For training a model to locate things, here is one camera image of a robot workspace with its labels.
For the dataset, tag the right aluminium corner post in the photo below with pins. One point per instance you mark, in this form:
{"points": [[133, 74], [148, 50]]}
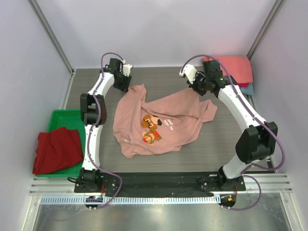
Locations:
{"points": [[276, 7]]}

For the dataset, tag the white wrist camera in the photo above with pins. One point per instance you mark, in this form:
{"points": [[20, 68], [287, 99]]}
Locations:
{"points": [[126, 68], [188, 71]]}

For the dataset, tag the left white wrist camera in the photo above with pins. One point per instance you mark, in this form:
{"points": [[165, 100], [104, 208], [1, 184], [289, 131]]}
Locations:
{"points": [[126, 68]]}

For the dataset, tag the red t shirt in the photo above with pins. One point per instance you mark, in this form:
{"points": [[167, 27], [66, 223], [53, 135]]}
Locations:
{"points": [[57, 150]]}

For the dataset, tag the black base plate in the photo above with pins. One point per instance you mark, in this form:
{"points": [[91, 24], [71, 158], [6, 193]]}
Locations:
{"points": [[157, 184]]}

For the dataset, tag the slotted white cable duct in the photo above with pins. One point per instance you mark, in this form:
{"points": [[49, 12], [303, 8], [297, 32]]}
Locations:
{"points": [[96, 200]]}

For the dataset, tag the pink printed t shirt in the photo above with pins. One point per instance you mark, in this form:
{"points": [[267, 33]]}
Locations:
{"points": [[160, 126]]}

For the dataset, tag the aluminium corner post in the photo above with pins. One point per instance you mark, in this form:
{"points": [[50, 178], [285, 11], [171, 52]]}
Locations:
{"points": [[47, 28], [276, 7]]}

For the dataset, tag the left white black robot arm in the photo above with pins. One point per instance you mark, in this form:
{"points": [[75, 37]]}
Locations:
{"points": [[93, 115]]}

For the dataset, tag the folded blue t shirt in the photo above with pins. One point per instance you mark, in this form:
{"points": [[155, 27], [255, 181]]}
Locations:
{"points": [[247, 90]]}

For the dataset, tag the green plastic bin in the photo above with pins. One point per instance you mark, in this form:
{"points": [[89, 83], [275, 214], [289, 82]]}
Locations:
{"points": [[70, 119]]}

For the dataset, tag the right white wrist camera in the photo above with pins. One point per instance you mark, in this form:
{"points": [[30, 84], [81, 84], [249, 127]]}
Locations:
{"points": [[188, 71]]}

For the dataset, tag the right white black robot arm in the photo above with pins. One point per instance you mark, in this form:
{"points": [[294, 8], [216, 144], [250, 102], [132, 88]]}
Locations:
{"points": [[257, 140]]}

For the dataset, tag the left aluminium corner post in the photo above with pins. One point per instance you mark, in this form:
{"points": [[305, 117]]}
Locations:
{"points": [[47, 28]]}

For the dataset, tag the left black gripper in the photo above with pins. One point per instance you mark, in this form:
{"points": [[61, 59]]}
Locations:
{"points": [[125, 87]]}

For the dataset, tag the folded magenta t shirt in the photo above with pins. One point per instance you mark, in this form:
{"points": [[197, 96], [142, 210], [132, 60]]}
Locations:
{"points": [[243, 85]]}

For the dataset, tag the aluminium frame rail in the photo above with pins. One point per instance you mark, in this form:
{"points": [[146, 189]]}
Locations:
{"points": [[269, 183]]}

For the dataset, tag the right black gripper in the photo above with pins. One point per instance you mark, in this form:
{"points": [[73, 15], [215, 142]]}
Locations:
{"points": [[197, 87]]}

